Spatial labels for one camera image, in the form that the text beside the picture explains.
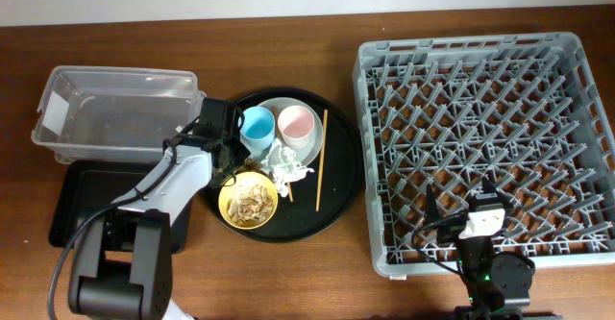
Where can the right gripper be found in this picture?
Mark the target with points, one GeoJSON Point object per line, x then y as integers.
{"type": "Point", "coordinates": [431, 213]}

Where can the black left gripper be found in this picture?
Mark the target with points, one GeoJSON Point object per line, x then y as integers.
{"type": "Point", "coordinates": [239, 153]}

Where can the gold brown snack wrapper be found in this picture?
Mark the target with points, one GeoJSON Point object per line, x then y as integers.
{"type": "Point", "coordinates": [254, 165]}

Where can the yellow bowl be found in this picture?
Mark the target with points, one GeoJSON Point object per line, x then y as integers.
{"type": "Point", "coordinates": [245, 178]}

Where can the white tissue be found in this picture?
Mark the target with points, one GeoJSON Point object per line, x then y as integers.
{"type": "Point", "coordinates": [281, 165]}

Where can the food scraps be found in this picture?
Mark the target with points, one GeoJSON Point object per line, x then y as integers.
{"type": "Point", "coordinates": [250, 205]}

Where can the wooden chopstick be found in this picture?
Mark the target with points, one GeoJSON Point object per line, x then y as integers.
{"type": "Point", "coordinates": [279, 138]}
{"type": "Point", "coordinates": [322, 160]}

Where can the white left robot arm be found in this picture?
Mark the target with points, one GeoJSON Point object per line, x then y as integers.
{"type": "Point", "coordinates": [100, 288]}

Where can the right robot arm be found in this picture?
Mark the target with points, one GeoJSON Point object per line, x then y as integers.
{"type": "Point", "coordinates": [498, 284]}

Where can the grey dishwasher rack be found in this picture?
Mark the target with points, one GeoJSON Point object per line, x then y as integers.
{"type": "Point", "coordinates": [522, 110]}

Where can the clear plastic waste bin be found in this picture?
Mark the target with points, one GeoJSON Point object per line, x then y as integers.
{"type": "Point", "coordinates": [114, 113]}

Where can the blue cup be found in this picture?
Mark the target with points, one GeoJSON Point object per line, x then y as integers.
{"type": "Point", "coordinates": [258, 128]}

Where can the pink cup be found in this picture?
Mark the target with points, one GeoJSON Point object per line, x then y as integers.
{"type": "Point", "coordinates": [296, 124]}

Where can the grey plate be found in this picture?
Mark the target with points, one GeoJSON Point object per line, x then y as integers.
{"type": "Point", "coordinates": [306, 154]}

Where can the round black serving tray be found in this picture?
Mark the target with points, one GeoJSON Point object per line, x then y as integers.
{"type": "Point", "coordinates": [322, 196]}

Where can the black rectangular tray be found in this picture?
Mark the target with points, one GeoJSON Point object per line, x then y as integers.
{"type": "Point", "coordinates": [89, 185]}

